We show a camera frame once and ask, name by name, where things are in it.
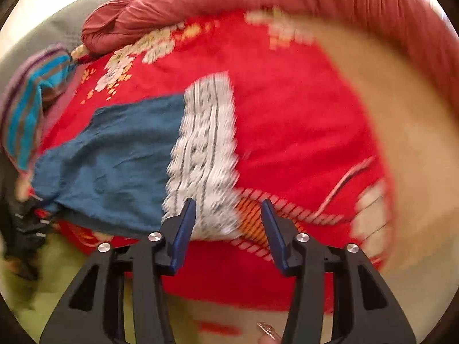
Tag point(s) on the blue denim pants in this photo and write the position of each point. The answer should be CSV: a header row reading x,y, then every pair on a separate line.
x,y
118,157

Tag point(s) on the person's green clothing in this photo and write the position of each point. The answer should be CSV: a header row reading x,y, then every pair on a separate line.
x,y
43,294

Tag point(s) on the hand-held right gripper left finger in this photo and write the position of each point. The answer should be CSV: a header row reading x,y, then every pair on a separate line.
x,y
184,229

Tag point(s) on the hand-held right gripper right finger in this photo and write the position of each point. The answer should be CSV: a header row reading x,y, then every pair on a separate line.
x,y
272,229

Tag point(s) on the dark cloth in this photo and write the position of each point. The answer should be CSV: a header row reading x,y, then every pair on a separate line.
x,y
21,222

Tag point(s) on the blue striped towel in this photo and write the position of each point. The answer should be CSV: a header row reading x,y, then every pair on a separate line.
x,y
25,114

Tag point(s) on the person's right hand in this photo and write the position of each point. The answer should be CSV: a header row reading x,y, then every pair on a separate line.
x,y
268,331

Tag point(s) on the beige bed sheet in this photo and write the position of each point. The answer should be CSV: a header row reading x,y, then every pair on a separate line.
x,y
412,150

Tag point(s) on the pink quilted mat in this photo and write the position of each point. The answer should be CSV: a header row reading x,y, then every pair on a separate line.
x,y
55,105

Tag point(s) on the grey cloth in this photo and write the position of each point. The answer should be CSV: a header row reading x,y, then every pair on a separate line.
x,y
53,28

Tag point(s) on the red floral blanket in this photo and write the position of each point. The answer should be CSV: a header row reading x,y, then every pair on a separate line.
x,y
287,114

